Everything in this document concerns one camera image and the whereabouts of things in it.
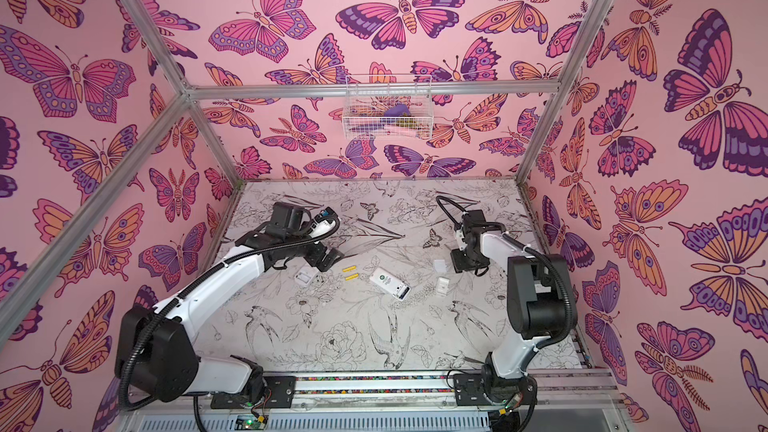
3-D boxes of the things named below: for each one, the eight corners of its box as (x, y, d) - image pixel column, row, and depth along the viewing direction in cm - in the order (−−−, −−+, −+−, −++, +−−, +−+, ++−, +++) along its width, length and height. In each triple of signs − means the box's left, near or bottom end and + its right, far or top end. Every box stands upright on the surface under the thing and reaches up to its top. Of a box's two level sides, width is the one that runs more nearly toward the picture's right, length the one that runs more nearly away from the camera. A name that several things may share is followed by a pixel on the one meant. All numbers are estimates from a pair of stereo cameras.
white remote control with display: (368, 280, 95) (367, 277, 94) (378, 267, 98) (377, 264, 97) (403, 303, 90) (403, 300, 89) (412, 289, 93) (412, 286, 92)
